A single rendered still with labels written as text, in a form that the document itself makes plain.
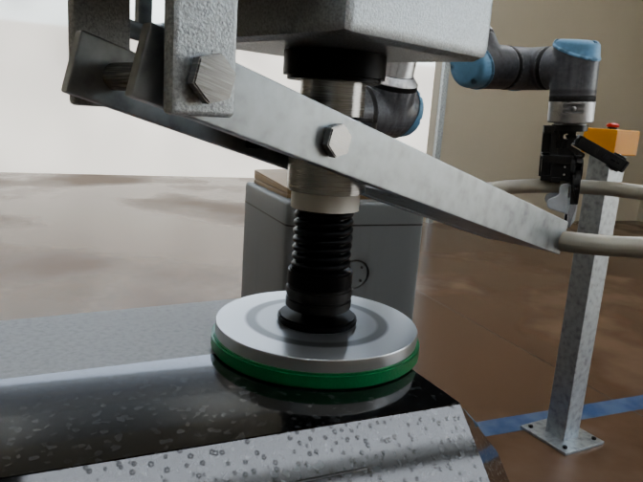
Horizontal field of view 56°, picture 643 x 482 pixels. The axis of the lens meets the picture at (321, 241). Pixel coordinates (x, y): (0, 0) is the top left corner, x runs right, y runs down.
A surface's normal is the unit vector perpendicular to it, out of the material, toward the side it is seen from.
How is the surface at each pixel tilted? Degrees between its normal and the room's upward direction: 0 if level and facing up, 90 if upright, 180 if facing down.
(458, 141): 90
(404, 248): 90
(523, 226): 90
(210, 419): 0
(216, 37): 90
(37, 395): 0
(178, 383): 0
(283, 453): 45
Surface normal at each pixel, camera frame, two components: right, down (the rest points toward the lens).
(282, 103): 0.69, 0.20
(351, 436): 0.33, -0.54
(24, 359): 0.07, -0.98
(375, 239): 0.38, 0.22
